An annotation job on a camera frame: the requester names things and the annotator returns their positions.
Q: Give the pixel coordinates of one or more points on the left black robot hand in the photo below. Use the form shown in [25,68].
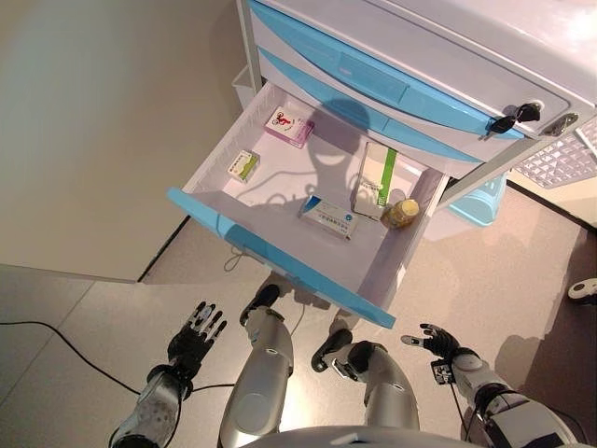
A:
[189,345]

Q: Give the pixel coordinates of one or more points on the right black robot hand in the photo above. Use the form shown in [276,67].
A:
[440,344]

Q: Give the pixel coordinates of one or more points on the blue and white medicine box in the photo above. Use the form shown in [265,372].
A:
[329,219]

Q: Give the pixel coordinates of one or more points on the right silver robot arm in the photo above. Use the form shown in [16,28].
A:
[513,415]

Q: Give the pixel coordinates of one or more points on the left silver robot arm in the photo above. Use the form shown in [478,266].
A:
[154,406]

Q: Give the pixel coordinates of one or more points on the yellow-capped medicine bottle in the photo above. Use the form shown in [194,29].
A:
[401,214]

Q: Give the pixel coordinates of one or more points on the small green medicine box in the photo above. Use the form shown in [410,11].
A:
[243,165]

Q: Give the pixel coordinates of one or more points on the pink and purple medicine box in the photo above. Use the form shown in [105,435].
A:
[287,126]

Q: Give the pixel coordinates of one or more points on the right silver robot leg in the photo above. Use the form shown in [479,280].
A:
[387,387]

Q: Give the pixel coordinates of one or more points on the silver robot leg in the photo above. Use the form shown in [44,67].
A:
[387,387]
[261,382]

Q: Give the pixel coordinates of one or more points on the left silver robot leg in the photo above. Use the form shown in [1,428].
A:
[261,382]

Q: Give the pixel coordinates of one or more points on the silver robot torso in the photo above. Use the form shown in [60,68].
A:
[373,438]

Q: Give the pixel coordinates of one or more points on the white bin with blue lid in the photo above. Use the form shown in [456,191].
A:
[476,205]

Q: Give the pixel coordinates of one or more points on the tall white green-striped box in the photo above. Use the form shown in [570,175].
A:
[373,182]

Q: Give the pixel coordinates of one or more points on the white perforated plastic basket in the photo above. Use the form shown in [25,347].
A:
[555,158]

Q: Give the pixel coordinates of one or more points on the black keys in lock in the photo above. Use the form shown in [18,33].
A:
[506,122]

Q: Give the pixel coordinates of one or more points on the silver trolley latch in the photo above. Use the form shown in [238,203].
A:
[562,123]

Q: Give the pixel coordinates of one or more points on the small white trolley holder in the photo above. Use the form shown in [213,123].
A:
[243,88]

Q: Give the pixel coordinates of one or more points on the white medical trolley cart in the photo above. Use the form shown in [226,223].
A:
[466,46]

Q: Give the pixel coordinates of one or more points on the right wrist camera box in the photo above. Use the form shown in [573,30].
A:
[441,372]

